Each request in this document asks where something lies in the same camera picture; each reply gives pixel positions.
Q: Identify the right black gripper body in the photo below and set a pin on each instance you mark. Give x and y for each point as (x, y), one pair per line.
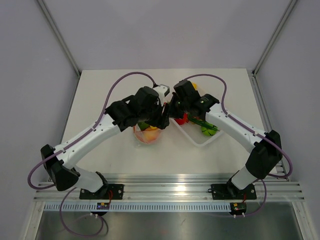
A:
(185, 104)

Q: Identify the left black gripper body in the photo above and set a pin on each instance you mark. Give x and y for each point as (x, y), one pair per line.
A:
(153, 117)

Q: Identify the orange green mango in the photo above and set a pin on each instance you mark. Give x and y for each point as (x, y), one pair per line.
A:
(143, 126)

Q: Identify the clear zip bag orange zipper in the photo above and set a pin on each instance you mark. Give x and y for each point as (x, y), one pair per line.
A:
(137, 133)

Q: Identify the peach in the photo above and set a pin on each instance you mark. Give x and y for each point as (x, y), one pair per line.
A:
(150, 136)

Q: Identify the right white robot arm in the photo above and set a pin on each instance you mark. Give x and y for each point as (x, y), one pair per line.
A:
(263, 147)

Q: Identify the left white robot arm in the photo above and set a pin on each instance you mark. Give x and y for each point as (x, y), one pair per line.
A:
(63, 158)

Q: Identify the red apple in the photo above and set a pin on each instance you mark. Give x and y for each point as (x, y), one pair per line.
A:
(183, 120)

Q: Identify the green chives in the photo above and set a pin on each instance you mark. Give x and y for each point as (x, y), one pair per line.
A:
(202, 123)

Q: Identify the yellow bell pepper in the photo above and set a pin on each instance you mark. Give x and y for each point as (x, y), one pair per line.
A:
(194, 86)

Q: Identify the white plastic basket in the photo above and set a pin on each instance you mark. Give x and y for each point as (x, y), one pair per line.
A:
(194, 133)

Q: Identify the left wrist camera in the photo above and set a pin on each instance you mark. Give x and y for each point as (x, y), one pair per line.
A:
(162, 90)

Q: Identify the aluminium rail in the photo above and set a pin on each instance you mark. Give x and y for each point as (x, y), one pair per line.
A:
(194, 187)

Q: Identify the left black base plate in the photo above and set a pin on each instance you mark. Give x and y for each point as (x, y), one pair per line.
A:
(114, 191)

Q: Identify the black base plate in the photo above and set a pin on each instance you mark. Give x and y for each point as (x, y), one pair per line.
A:
(114, 191)
(219, 191)

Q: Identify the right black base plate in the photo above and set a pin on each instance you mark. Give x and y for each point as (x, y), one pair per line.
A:
(219, 191)

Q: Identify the white slotted cable duct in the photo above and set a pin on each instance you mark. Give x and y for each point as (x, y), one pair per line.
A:
(139, 207)

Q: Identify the right frame post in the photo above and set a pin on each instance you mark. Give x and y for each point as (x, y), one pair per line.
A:
(290, 8)

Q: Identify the frame post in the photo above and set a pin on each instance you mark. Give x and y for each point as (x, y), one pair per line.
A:
(290, 8)
(58, 35)

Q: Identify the left frame post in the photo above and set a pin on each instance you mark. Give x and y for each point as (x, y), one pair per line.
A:
(58, 35)

